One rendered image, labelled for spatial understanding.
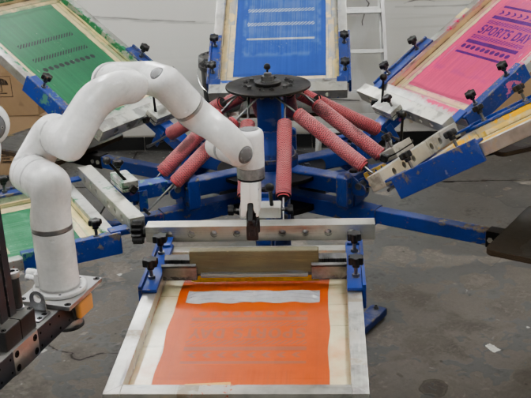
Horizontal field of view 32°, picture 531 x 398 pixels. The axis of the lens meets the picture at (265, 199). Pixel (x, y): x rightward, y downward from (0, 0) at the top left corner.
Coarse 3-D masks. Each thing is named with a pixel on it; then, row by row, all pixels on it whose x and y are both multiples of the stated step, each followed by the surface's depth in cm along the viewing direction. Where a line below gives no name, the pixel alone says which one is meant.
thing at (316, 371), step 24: (264, 288) 259; (288, 288) 258; (312, 288) 258; (312, 312) 245; (312, 336) 233; (312, 360) 223; (240, 384) 214; (264, 384) 214; (288, 384) 213; (312, 384) 213
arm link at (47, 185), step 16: (32, 160) 214; (48, 160) 214; (16, 176) 214; (32, 176) 209; (48, 176) 208; (64, 176) 210; (32, 192) 208; (48, 192) 208; (64, 192) 211; (32, 208) 211; (48, 208) 210; (64, 208) 212; (32, 224) 213; (48, 224) 212; (64, 224) 214
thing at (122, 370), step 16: (160, 288) 257; (144, 304) 245; (352, 304) 241; (144, 320) 237; (352, 320) 233; (128, 336) 230; (144, 336) 234; (352, 336) 225; (128, 352) 223; (352, 352) 218; (128, 368) 216; (352, 368) 212; (112, 384) 210; (128, 384) 215; (352, 384) 206; (368, 384) 206
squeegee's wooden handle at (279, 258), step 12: (192, 252) 259; (204, 252) 258; (216, 252) 258; (228, 252) 258; (240, 252) 258; (252, 252) 258; (264, 252) 257; (276, 252) 257; (288, 252) 257; (300, 252) 257; (312, 252) 256; (204, 264) 260; (216, 264) 259; (228, 264) 259; (240, 264) 259; (252, 264) 259; (264, 264) 259; (276, 264) 258; (288, 264) 258; (300, 264) 258
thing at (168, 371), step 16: (192, 288) 261; (208, 288) 260; (224, 288) 260; (240, 288) 259; (176, 304) 252; (192, 304) 252; (208, 304) 251; (224, 304) 251; (240, 304) 251; (176, 320) 244; (176, 336) 236; (176, 352) 229; (160, 368) 222; (176, 368) 222; (192, 368) 221; (208, 368) 221; (224, 368) 221; (240, 368) 221; (160, 384) 216; (176, 384) 215
